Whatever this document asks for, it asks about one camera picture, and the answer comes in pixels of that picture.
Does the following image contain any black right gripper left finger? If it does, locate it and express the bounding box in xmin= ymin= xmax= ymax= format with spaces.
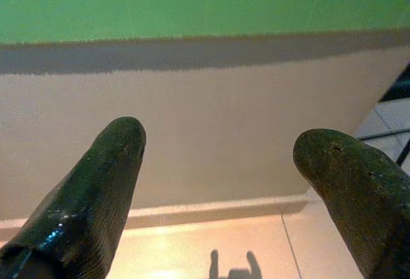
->
xmin=0 ymin=116 xmax=147 ymax=279

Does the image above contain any green wall board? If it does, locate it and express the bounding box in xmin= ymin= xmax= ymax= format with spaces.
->
xmin=0 ymin=0 xmax=410 ymax=45

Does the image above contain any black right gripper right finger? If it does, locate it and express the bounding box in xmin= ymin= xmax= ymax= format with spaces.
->
xmin=293 ymin=128 xmax=410 ymax=279

